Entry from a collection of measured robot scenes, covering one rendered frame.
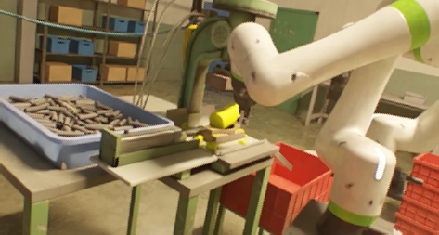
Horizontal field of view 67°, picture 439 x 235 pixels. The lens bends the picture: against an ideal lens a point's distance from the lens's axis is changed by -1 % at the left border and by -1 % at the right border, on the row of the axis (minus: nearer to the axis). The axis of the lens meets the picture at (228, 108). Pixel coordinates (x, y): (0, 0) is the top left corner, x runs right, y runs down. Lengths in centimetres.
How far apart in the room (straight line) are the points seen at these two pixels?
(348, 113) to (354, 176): 21
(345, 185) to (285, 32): 638
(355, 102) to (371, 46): 24
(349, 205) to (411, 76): 559
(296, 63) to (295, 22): 634
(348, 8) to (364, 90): 581
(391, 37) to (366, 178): 32
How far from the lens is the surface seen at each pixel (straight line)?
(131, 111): 128
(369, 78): 99
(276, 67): 72
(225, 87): 107
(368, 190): 87
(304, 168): 211
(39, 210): 90
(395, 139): 141
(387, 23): 80
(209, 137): 113
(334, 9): 685
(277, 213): 156
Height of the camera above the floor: 137
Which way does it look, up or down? 13 degrees down
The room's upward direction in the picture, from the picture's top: 11 degrees clockwise
